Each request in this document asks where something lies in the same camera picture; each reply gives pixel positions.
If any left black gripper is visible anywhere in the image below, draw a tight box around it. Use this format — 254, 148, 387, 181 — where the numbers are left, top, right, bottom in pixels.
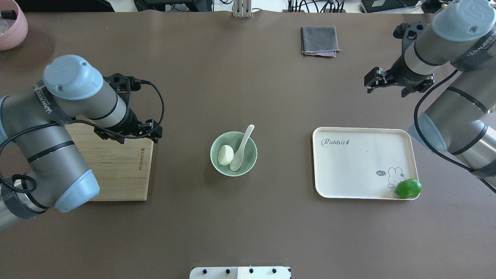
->
93, 109, 163, 144

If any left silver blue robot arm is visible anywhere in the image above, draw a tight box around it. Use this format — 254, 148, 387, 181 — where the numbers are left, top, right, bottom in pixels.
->
1, 55, 162, 230

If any grey folded cloth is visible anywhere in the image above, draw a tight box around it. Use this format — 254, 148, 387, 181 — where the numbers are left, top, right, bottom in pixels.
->
301, 26, 341, 58

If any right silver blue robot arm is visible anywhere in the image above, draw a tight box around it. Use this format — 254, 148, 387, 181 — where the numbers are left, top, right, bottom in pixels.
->
364, 0, 496, 192

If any bamboo cutting board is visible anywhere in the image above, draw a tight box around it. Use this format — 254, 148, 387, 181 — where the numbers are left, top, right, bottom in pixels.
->
66, 123, 154, 202

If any green lime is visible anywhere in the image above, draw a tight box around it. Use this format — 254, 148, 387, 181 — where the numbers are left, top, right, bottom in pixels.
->
396, 179, 423, 198

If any white ceramic soup spoon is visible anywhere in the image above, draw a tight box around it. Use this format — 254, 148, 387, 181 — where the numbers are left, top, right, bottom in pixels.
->
229, 124, 255, 172

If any mint green bowl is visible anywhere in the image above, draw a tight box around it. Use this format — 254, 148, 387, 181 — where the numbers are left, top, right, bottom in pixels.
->
210, 131, 258, 177

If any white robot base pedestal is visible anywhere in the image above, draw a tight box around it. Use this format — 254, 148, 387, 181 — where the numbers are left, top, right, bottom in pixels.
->
189, 265, 292, 279

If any cream rabbit serving tray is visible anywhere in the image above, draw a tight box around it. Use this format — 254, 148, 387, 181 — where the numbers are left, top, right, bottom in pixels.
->
312, 127, 418, 200

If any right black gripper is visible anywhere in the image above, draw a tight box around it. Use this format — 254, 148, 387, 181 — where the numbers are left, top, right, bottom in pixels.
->
364, 58, 434, 97

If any aluminium frame post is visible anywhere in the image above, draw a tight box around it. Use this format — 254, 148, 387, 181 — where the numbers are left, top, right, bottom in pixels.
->
232, 0, 252, 18

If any pink bowl with ice cubes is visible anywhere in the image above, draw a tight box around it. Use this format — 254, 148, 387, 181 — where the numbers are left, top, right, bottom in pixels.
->
0, 0, 28, 51

